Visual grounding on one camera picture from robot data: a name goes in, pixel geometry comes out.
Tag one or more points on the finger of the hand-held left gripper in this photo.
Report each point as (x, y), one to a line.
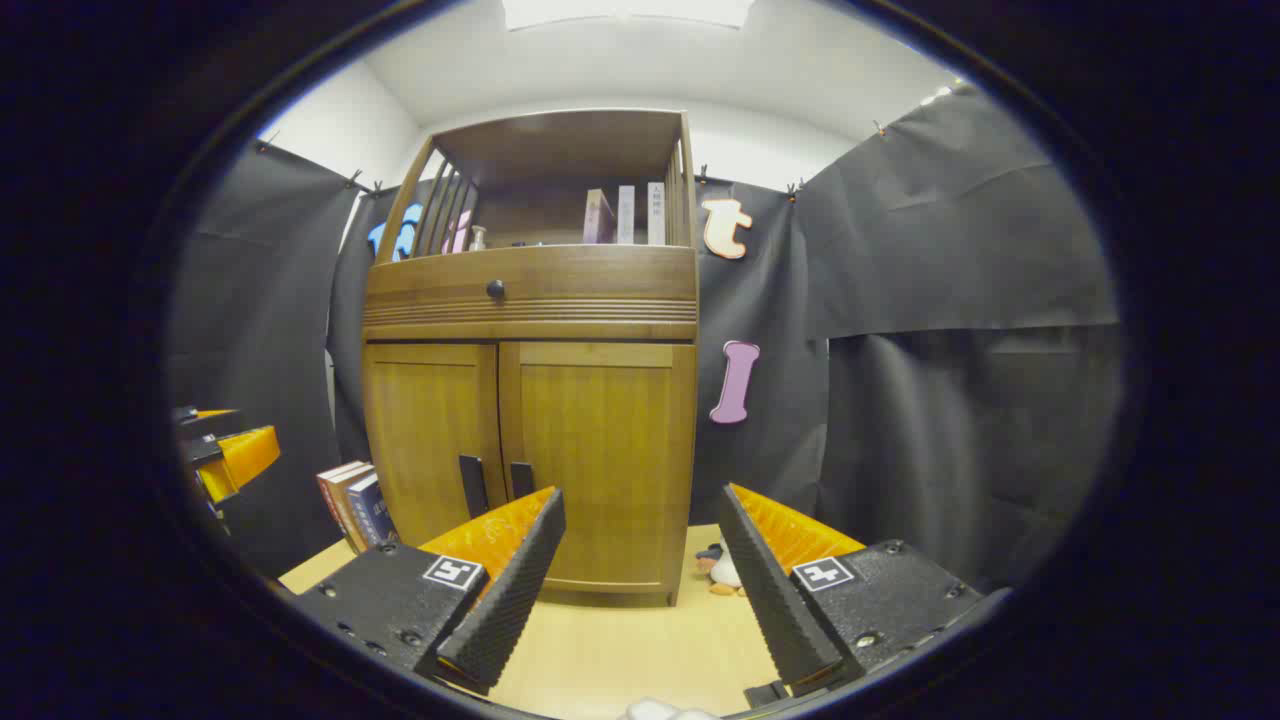
(205, 420)
(245, 455)

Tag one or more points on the grey book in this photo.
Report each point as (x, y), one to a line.
(626, 215)

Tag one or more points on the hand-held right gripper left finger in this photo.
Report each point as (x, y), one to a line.
(510, 600)

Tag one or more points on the small penguin toy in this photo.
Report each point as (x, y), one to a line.
(722, 572)

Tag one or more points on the ceiling light panel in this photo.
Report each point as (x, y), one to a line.
(625, 12)
(940, 95)

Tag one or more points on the wooden drawer with black knob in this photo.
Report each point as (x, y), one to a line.
(600, 275)

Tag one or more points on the wooden double-door shoe cabinet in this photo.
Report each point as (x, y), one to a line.
(560, 140)

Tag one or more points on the black backdrop cloth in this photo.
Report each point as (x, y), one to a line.
(950, 250)

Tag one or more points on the small clear bottle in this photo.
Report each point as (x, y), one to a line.
(478, 240)

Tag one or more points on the blue book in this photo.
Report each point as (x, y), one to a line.
(372, 515)

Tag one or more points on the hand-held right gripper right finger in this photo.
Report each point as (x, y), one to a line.
(775, 600)

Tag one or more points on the wooden shoe cabinet door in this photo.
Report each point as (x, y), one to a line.
(430, 430)
(610, 440)

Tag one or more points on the brown book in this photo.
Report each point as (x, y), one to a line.
(347, 505)

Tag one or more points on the red book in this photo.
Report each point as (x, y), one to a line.
(330, 495)

